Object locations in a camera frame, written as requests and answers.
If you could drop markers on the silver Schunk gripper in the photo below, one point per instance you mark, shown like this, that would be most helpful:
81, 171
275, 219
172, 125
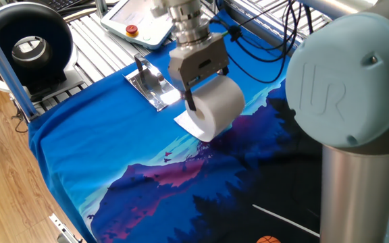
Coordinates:
198, 60

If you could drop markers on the white toilet paper roll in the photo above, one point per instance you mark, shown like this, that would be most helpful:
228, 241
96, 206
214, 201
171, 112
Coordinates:
221, 104

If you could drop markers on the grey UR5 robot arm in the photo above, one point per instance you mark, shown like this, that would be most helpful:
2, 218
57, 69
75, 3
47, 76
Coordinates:
350, 84

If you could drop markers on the chrome toilet paper holder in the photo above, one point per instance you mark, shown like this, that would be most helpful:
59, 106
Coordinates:
147, 84

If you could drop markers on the white teach pendant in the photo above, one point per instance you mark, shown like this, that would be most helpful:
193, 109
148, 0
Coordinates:
130, 17

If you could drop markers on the blue mountain print cloth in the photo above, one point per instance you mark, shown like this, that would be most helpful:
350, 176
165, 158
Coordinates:
96, 141

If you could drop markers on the small orange basketball toy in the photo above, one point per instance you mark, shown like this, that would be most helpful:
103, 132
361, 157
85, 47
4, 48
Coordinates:
268, 240

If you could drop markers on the black keyboard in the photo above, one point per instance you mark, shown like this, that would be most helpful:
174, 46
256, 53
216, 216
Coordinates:
59, 4

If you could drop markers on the silver frame post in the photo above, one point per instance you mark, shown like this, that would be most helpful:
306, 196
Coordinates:
101, 8

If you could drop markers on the blue aluminium frame post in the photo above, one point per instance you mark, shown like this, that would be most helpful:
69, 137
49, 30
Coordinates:
5, 67

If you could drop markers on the silver metal bracket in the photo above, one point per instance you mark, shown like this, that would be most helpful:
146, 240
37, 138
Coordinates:
63, 229

